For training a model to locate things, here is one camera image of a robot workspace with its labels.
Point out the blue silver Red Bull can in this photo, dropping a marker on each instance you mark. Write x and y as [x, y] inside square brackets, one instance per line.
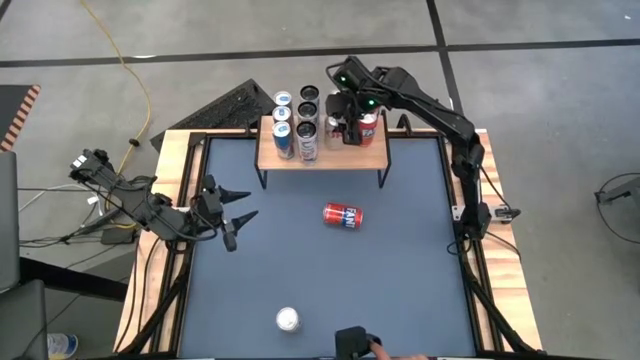
[281, 114]
[282, 98]
[283, 137]

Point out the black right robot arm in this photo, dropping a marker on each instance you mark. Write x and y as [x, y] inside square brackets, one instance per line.
[440, 110]

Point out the wooden shelf black metal frame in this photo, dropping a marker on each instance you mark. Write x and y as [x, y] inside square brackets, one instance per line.
[350, 157]

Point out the white blue container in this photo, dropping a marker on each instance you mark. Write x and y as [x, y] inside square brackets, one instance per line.
[62, 345]

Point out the black camera box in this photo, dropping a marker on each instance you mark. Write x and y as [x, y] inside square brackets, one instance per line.
[352, 342]

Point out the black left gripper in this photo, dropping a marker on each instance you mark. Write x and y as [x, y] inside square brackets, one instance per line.
[210, 205]

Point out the red Fanta strawberry can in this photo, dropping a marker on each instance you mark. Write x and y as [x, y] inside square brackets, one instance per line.
[370, 131]
[343, 216]

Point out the black power brick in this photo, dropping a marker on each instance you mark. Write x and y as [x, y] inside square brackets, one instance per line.
[117, 236]

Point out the black perforated box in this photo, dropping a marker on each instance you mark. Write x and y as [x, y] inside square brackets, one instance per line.
[225, 107]

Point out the black metal table frame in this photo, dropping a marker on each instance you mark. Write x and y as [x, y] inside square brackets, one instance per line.
[181, 300]

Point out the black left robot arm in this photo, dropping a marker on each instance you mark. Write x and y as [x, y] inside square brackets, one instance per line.
[135, 205]

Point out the silver Diet Coke can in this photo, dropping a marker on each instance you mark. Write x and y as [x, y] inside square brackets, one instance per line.
[288, 319]
[333, 135]

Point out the person's hand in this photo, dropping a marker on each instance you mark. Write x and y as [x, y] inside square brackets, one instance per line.
[382, 352]

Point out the grey perforated metal plate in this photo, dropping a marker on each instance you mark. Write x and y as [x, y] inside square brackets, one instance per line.
[457, 214]

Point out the blue-grey table mat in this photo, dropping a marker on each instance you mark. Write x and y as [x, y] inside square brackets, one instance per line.
[425, 280]

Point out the black mat striped edge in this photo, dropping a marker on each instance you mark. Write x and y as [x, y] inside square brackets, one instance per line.
[12, 110]

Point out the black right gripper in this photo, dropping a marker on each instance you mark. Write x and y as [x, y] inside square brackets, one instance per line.
[355, 92]

